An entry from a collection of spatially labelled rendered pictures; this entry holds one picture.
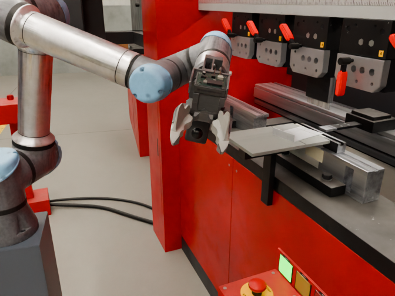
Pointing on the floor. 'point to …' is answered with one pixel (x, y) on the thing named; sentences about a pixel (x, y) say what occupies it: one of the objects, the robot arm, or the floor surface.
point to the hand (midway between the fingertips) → (197, 147)
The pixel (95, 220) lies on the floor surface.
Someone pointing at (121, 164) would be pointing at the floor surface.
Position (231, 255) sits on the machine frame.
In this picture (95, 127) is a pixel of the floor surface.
